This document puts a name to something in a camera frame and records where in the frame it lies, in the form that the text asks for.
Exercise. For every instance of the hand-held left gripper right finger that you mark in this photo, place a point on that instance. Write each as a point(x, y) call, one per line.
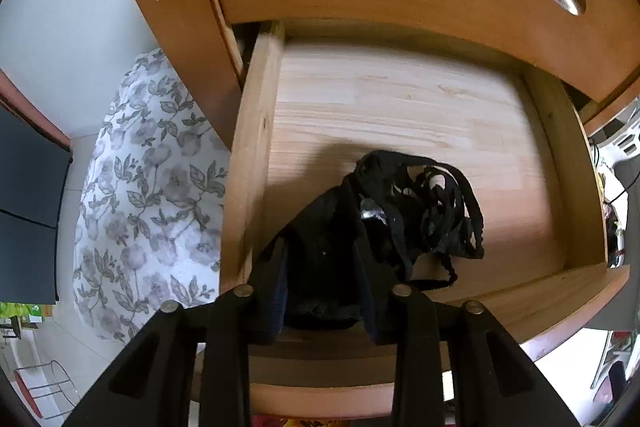
point(365, 302)

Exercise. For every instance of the green printed bag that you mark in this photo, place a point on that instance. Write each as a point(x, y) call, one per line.
point(20, 313)

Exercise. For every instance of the grey floral mat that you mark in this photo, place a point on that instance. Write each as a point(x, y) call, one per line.
point(150, 187)

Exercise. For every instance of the black lace underwear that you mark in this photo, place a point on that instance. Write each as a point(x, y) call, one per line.
point(325, 247)

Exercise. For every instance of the dark blue panel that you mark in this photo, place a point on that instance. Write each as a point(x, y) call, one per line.
point(25, 207)

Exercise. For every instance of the salmon pink board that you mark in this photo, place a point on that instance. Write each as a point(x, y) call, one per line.
point(35, 107)

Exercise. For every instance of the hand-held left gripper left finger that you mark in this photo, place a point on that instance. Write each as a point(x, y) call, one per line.
point(280, 297)

